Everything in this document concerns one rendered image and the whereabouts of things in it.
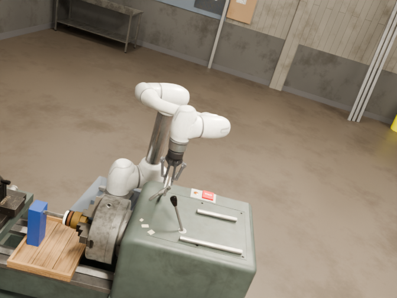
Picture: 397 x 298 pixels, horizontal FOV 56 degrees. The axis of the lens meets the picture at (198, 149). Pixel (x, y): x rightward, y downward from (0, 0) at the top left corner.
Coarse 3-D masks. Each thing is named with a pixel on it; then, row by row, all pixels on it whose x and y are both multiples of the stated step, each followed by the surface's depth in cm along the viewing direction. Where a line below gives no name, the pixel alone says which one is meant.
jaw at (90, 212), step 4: (96, 196) 181; (96, 200) 181; (96, 204) 180; (88, 208) 180; (92, 208) 180; (96, 208) 180; (84, 212) 179; (88, 212) 179; (92, 212) 180; (88, 216) 179; (92, 216) 179
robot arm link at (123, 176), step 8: (120, 160) 238; (128, 160) 239; (112, 168) 235; (120, 168) 232; (128, 168) 234; (136, 168) 242; (112, 176) 234; (120, 176) 233; (128, 176) 235; (136, 176) 239; (112, 184) 236; (120, 184) 235; (128, 184) 238; (136, 184) 241; (112, 192) 239; (120, 192) 239; (128, 192) 245
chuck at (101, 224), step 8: (104, 200) 173; (112, 200) 175; (120, 200) 177; (104, 208) 170; (112, 208) 171; (96, 216) 167; (104, 216) 167; (112, 216) 168; (96, 224) 166; (104, 224) 166; (96, 232) 165; (104, 232) 165; (88, 240) 165; (96, 240) 165; (104, 240) 165; (88, 248) 167; (96, 248) 166; (104, 248) 166; (88, 256) 170; (96, 256) 169; (104, 256) 168
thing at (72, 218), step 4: (72, 212) 179; (76, 212) 179; (80, 212) 180; (68, 216) 177; (72, 216) 177; (76, 216) 177; (80, 216) 177; (84, 216) 179; (68, 220) 176; (72, 220) 176; (76, 220) 176; (80, 220) 177; (84, 220) 178; (68, 224) 177; (72, 224) 176; (76, 224) 176; (72, 228) 178
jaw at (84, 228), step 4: (80, 224) 175; (84, 224) 176; (88, 224) 176; (76, 228) 175; (80, 228) 172; (84, 228) 173; (88, 228) 173; (80, 232) 172; (84, 232) 170; (88, 232) 171; (80, 236) 167; (84, 236) 168; (80, 240) 168; (84, 240) 168; (92, 240) 166; (88, 244) 167; (92, 244) 167
